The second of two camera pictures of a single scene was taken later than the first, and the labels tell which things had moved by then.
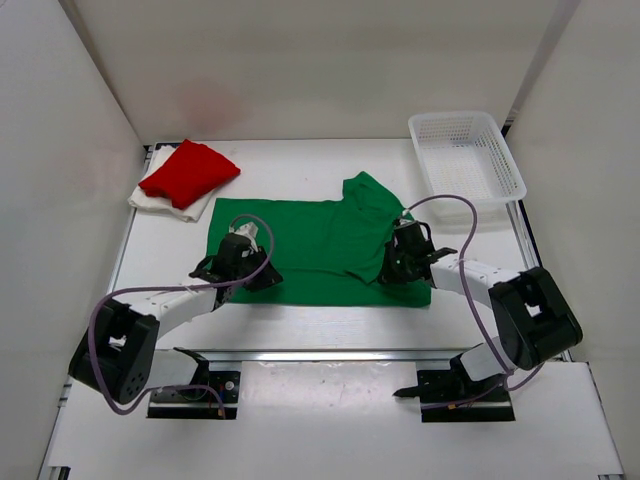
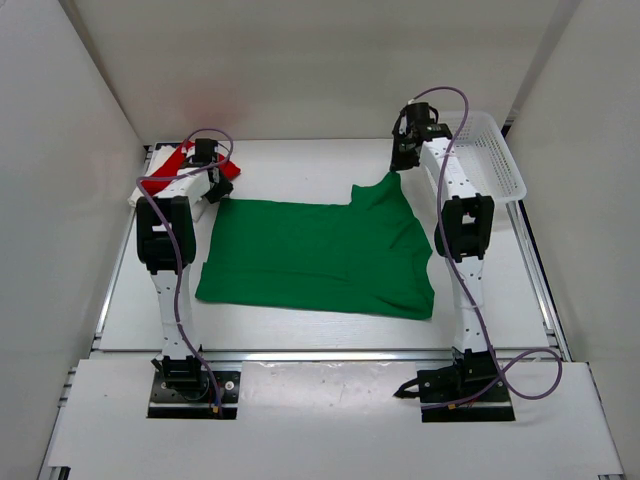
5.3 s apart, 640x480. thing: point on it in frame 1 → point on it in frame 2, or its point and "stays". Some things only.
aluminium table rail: (332, 354) stays
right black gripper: (388, 276) → (401, 164)
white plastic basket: (462, 153) stays
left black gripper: (267, 277) → (213, 196)
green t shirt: (329, 252) stays
